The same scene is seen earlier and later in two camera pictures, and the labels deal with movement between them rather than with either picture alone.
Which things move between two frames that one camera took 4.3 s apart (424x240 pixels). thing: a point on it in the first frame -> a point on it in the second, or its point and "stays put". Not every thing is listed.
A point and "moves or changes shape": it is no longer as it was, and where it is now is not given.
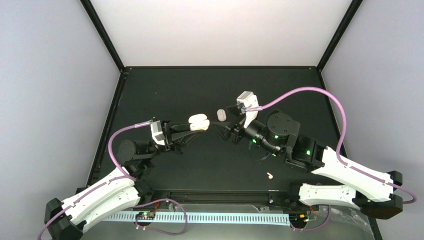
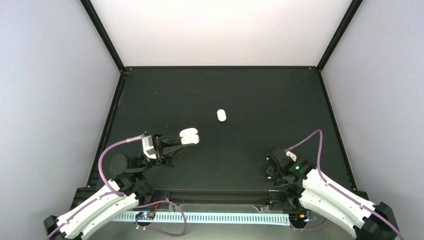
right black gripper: (227, 126) -> (269, 173)
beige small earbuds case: (198, 121) moves or changes shape
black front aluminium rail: (225, 197) stays put
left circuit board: (146, 214) stays put
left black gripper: (175, 134) -> (169, 152)
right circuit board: (298, 217) stays put
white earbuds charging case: (221, 115) stays put
